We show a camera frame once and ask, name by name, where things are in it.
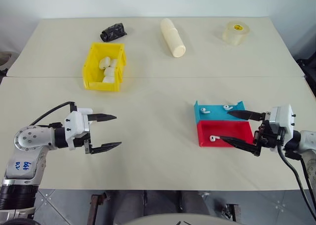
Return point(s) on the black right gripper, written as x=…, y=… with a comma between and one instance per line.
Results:
x=267, y=136

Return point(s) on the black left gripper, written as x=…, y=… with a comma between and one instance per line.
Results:
x=86, y=126

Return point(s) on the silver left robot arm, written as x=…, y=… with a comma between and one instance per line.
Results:
x=27, y=138

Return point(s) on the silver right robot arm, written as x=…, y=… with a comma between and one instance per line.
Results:
x=308, y=139

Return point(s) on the yellow plastic bin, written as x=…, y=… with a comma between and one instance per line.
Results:
x=92, y=67

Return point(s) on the red plastic tray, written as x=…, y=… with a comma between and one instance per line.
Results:
x=229, y=132

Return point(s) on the blue plastic tray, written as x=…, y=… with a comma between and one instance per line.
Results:
x=217, y=115

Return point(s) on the black equipment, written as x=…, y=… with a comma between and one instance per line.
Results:
x=308, y=74

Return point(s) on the translucent tape roll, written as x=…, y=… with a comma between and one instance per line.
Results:
x=235, y=33

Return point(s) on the black rolled plastic bag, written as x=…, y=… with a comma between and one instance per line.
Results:
x=113, y=32

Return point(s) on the cream plastic cylinder bottle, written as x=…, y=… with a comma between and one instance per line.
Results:
x=172, y=40

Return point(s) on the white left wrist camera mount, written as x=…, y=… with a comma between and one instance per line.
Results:
x=74, y=122

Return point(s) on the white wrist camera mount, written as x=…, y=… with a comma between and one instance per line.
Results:
x=74, y=122
x=284, y=116

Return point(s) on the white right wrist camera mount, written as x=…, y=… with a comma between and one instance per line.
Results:
x=284, y=116

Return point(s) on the rusty metal bracket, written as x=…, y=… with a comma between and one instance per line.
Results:
x=96, y=205
x=232, y=211

